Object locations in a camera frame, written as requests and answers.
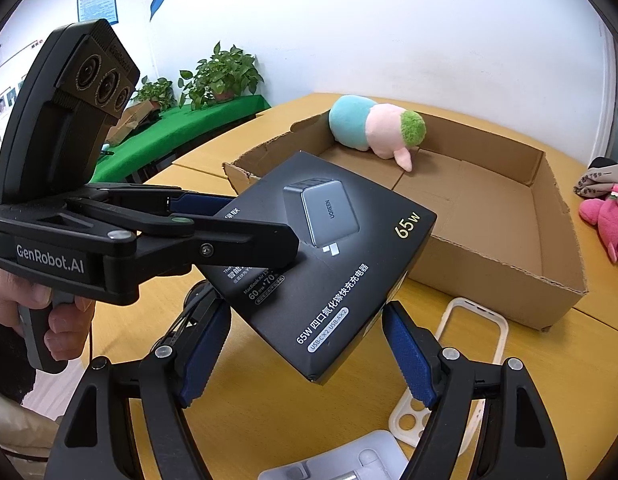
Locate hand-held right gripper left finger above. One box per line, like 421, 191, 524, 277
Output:
44, 295, 234, 480

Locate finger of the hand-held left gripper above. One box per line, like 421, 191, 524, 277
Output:
106, 212, 300, 281
81, 184, 236, 218

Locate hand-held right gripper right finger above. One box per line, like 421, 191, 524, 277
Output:
381, 301, 567, 480

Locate white clear phone case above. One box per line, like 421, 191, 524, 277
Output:
389, 296, 510, 448

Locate black charger box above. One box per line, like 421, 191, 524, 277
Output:
199, 150, 438, 386

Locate silver folding stand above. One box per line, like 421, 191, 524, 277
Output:
258, 431, 410, 480

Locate large cardboard box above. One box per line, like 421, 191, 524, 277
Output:
223, 105, 590, 332

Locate person's left forearm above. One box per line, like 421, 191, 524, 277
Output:
0, 317, 40, 403

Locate wooden desktop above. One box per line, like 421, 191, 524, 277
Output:
84, 92, 618, 480

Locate person's left hand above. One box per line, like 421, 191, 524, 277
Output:
0, 262, 97, 361

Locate small cardboard box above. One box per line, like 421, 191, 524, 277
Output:
105, 100, 162, 146

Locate small potted green plant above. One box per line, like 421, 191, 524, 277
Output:
131, 76, 176, 111

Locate large potted green plant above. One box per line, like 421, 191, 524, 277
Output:
178, 41, 264, 111

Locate blue and pink plush toy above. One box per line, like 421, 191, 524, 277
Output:
329, 95, 427, 173

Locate person's beige clothing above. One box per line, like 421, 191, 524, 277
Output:
0, 390, 60, 461

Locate pink plush bear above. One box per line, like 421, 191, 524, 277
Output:
579, 184, 618, 265

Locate beige crumpled cloth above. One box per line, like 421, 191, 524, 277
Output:
573, 156, 618, 201

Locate wall photo display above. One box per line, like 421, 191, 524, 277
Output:
0, 37, 44, 161

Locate blue framed wall poster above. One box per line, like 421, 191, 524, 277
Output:
76, 0, 120, 25

